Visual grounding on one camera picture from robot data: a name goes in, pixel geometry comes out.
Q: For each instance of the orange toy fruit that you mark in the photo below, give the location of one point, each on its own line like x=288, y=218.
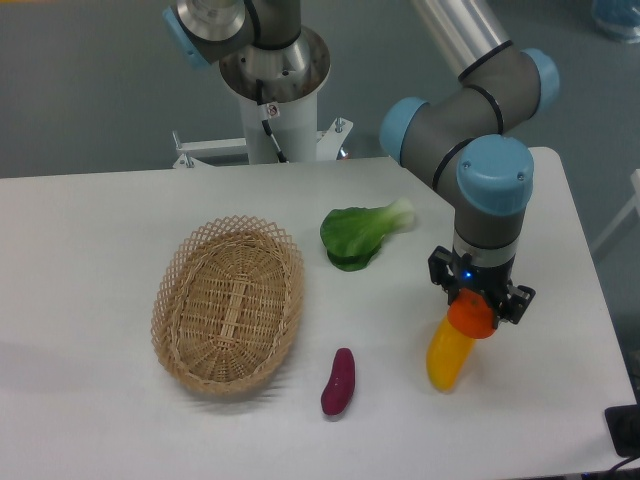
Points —
x=471, y=316

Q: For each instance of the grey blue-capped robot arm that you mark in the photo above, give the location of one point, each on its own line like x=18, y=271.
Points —
x=459, y=147

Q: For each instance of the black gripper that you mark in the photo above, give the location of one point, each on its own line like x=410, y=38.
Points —
x=453, y=273

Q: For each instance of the black device at table edge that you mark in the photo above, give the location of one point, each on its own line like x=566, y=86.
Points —
x=623, y=425

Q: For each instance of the woven wicker basket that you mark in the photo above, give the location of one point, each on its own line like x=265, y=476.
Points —
x=229, y=305

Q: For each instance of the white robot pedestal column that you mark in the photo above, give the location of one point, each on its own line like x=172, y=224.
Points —
x=289, y=121

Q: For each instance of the blue object in background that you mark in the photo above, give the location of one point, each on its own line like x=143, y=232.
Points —
x=617, y=19

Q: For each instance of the white pedestal base bracket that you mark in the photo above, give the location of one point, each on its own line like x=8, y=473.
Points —
x=329, y=147

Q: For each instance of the purple toy sweet potato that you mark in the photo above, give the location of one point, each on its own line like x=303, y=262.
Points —
x=340, y=387

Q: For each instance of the white frame at right edge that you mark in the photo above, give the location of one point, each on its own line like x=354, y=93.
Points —
x=620, y=225

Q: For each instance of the green toy bok choy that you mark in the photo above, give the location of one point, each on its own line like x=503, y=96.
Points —
x=353, y=236

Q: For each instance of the yellow toy banana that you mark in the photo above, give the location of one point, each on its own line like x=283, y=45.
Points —
x=446, y=355

